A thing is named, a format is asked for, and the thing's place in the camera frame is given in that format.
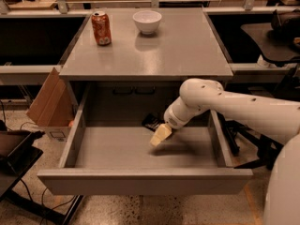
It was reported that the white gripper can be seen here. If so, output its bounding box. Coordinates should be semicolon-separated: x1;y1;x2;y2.
150;97;201;146

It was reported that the black rxbar chocolate wrapper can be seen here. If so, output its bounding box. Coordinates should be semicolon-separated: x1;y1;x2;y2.
142;113;163;132

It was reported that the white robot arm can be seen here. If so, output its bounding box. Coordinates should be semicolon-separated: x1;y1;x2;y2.
151;79;300;225

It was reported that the grey cabinet counter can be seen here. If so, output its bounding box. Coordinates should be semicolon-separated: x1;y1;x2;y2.
60;8;233;107

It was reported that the open grey top drawer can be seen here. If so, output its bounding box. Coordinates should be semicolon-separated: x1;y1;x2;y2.
37;83;253;196

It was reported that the white bowl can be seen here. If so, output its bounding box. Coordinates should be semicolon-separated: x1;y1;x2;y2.
132;10;162;35

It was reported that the cardboard box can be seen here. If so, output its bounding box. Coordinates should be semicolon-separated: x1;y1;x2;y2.
26;68;74;142

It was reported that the orange soda can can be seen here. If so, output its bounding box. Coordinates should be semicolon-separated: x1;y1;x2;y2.
91;11;112;46

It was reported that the black office chair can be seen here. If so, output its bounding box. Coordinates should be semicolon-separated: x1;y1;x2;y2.
217;10;300;170

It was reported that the black tray stand left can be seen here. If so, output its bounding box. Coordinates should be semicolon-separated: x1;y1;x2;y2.
0;120;83;225

